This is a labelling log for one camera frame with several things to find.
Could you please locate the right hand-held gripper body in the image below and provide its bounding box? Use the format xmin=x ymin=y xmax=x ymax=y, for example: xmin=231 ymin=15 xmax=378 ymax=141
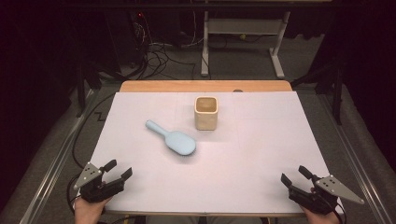
xmin=288 ymin=174 xmax=365 ymax=216

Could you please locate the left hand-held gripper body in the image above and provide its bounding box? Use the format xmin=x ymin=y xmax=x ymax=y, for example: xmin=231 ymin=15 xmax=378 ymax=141
xmin=73 ymin=161 xmax=126 ymax=204

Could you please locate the light blue hairbrush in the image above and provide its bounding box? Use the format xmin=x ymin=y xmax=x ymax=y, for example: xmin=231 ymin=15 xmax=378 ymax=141
xmin=145 ymin=119 xmax=198 ymax=157

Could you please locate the cream square cup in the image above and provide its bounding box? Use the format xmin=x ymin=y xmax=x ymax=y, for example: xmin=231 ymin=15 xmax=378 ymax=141
xmin=193 ymin=95 xmax=219 ymax=132

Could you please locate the person's right hand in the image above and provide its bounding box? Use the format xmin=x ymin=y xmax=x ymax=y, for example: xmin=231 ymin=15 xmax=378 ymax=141
xmin=300 ymin=206 xmax=342 ymax=224

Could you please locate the person's left hand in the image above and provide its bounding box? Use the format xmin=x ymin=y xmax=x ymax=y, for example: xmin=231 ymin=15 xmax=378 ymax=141
xmin=74 ymin=196 xmax=110 ymax=224

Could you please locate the white paper sheet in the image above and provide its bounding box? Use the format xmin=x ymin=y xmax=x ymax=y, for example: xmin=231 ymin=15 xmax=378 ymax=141
xmin=74 ymin=91 xmax=346 ymax=216

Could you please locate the black stand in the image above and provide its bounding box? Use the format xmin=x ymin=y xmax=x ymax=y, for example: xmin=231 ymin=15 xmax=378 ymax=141
xmin=290 ymin=59 xmax=347 ymax=126
xmin=75 ymin=60 xmax=105 ymax=119

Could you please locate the dark equipment with red light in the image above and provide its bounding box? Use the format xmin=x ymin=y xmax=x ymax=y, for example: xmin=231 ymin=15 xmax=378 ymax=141
xmin=132 ymin=10 xmax=149 ymax=68

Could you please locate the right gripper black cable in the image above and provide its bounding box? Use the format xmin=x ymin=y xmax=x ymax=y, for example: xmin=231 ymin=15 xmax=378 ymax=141
xmin=323 ymin=195 xmax=345 ymax=224

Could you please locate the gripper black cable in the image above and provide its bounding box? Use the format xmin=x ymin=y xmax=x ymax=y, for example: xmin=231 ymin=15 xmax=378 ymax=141
xmin=323 ymin=195 xmax=345 ymax=224
xmin=65 ymin=173 xmax=82 ymax=217

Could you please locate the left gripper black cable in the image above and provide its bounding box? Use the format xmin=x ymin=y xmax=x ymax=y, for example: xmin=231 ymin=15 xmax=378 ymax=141
xmin=65 ymin=173 xmax=82 ymax=217

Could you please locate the long black floor cable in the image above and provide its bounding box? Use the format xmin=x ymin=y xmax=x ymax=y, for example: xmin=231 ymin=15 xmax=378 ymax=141
xmin=72 ymin=91 xmax=117 ymax=171

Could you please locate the metal floor rail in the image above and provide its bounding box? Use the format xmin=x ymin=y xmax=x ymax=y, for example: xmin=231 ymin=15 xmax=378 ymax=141
xmin=317 ymin=92 xmax=396 ymax=224
xmin=18 ymin=89 xmax=96 ymax=224

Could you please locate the tangle of floor cables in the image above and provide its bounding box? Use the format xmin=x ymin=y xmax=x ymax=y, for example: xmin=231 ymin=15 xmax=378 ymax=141
xmin=134 ymin=38 xmax=200 ymax=81

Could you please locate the white metal desk frame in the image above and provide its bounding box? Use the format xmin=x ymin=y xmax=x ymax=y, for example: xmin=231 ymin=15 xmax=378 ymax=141
xmin=200 ymin=0 xmax=292 ymax=79

